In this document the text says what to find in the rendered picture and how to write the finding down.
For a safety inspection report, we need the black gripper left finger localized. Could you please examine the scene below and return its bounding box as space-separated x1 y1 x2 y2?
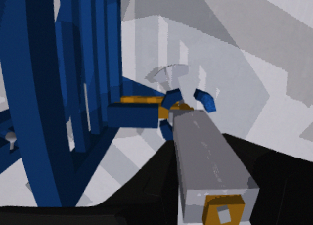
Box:
0 140 179 225

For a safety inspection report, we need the blue rack door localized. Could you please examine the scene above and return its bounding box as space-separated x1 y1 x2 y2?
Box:
0 0 261 225

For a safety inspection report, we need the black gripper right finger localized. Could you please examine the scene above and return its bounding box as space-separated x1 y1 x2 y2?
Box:
222 134 313 225

